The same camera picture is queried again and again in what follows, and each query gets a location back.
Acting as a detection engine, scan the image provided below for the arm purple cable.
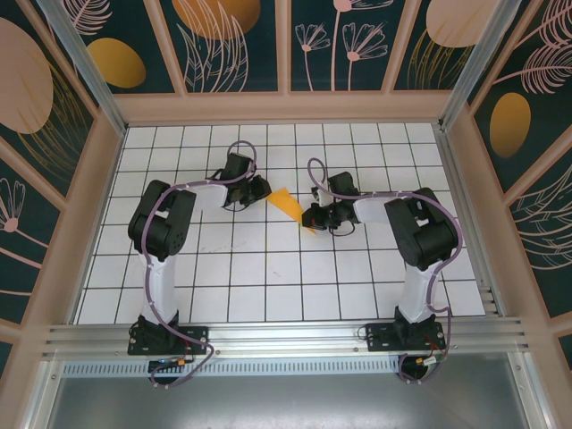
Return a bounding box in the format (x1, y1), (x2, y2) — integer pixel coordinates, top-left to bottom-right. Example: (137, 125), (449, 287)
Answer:
(141, 139), (259, 390)
(307, 156), (466, 385)

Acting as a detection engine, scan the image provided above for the aluminium corner post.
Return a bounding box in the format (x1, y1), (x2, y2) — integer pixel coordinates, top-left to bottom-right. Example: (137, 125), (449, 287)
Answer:
(38, 0), (129, 135)
(440, 0), (519, 130)

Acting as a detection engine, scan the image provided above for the aluminium side rail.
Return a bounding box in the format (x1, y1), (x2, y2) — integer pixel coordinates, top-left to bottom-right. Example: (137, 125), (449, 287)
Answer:
(433, 124), (506, 318)

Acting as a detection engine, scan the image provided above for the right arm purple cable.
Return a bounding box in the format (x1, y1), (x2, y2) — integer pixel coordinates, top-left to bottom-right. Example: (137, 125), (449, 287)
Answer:
(307, 156), (466, 385)

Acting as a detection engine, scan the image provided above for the black controller board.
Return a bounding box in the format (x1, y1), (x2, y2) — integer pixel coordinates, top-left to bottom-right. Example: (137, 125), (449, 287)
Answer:
(148, 357), (198, 372)

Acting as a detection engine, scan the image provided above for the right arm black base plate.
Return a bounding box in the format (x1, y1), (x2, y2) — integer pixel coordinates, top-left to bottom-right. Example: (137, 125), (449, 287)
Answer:
(366, 322), (446, 354)

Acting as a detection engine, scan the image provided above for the grey metal sheet panel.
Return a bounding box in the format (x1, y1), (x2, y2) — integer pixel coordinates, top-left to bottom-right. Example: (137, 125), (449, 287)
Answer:
(44, 352), (533, 429)

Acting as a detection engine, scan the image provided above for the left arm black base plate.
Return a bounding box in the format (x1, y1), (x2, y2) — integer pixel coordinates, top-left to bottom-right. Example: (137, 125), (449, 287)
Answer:
(128, 325), (211, 357)

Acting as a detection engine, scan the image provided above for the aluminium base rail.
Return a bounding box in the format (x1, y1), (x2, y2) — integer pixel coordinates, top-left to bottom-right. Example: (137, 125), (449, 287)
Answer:
(42, 316), (531, 358)

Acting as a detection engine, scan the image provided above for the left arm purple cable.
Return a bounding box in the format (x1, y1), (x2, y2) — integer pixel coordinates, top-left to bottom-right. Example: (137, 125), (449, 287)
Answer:
(141, 139), (259, 390)

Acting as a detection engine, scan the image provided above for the orange cloth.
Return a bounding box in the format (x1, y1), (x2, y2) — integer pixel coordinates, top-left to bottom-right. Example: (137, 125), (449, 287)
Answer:
(266, 187), (319, 237)

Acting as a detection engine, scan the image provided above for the slotted metal cable tray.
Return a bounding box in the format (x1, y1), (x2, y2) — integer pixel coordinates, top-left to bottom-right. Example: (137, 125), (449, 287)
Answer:
(62, 360), (403, 377)

